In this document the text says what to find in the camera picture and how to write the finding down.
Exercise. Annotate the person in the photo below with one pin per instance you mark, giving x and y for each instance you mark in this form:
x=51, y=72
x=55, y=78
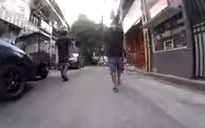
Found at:
x=64, y=50
x=115, y=46

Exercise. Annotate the trees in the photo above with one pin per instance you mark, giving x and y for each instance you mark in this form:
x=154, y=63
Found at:
x=86, y=36

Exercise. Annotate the building with orange front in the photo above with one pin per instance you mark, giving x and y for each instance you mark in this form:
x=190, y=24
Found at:
x=135, y=40

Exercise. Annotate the grey asphalt road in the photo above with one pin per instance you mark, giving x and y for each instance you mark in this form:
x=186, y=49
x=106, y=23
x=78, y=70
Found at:
x=90, y=106

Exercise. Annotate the cart vehicle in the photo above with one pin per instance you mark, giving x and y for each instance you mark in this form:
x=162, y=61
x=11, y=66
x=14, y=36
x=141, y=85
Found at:
x=36, y=50

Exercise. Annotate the grey building with red sign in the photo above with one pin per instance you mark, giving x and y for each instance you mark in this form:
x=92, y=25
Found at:
x=171, y=40

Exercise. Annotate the white building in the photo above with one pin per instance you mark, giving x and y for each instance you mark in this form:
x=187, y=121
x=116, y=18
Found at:
x=23, y=16

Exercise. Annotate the dark blue car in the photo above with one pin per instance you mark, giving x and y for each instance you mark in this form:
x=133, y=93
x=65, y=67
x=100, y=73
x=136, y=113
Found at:
x=6, y=63

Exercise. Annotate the metal bar gate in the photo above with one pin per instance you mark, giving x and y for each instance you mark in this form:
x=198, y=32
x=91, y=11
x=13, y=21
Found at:
x=203, y=50

